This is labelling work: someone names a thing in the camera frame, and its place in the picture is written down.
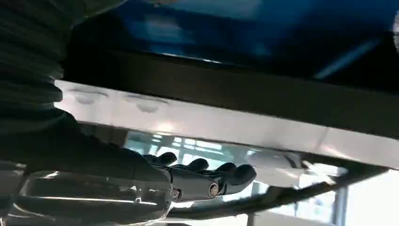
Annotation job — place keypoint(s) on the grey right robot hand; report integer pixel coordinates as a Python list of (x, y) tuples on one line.
[(93, 174)]

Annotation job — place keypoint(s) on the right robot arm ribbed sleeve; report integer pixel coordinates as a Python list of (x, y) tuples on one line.
[(28, 62)]

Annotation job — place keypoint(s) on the steel table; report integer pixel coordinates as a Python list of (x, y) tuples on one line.
[(218, 124)]

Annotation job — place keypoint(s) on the white rounded object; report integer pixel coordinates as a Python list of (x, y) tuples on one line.
[(274, 165)]

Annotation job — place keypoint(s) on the blue panel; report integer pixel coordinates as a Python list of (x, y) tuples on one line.
[(218, 28)]

